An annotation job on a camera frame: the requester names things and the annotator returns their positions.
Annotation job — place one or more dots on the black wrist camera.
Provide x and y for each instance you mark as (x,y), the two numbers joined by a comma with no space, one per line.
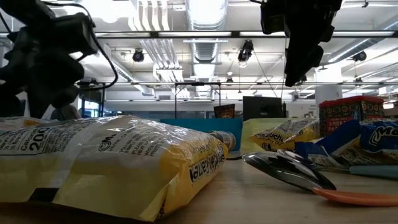
(74,34)
(273,18)

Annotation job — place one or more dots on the black hanging overhead camera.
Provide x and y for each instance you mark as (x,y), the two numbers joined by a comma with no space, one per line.
(246,51)

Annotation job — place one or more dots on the teal plastic bin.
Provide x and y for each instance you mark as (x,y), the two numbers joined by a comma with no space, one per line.
(192,126)

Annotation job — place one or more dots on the yellow plastic bin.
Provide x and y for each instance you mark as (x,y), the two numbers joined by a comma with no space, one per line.
(258,123)

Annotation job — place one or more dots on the blue yellow ramen packet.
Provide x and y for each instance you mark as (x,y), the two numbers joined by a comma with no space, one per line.
(379,137)

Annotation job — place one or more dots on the small glass jar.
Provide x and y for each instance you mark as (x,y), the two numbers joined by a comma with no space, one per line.
(225,140)

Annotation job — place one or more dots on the black background table frame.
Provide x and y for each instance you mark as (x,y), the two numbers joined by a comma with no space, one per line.
(199,83)

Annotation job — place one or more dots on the black computer monitor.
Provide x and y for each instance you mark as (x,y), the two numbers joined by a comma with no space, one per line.
(262,107)

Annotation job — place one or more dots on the yellow ramen noodle packet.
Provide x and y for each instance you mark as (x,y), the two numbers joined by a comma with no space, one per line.
(109,161)
(280,137)

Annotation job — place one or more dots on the brown sauce sachet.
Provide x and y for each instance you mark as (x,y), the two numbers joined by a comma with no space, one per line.
(224,112)

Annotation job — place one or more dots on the person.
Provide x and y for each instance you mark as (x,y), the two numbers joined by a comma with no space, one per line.
(66,112)

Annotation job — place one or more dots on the grey ramen noodle packet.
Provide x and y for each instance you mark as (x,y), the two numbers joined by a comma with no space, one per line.
(18,122)

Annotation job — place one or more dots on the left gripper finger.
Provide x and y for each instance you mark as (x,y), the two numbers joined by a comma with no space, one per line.
(56,74)
(37,102)

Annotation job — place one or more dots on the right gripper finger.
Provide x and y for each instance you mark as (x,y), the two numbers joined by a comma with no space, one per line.
(301,62)

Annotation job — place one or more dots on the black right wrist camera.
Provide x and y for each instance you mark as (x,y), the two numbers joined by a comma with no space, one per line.
(273,18)

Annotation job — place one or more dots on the black overhead crossbar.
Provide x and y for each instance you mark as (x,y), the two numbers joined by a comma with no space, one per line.
(235,34)

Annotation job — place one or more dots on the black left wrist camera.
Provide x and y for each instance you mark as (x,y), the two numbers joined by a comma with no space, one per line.
(74,34)

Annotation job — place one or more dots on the silver ventilation duct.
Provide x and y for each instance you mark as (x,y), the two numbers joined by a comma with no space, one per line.
(205,49)

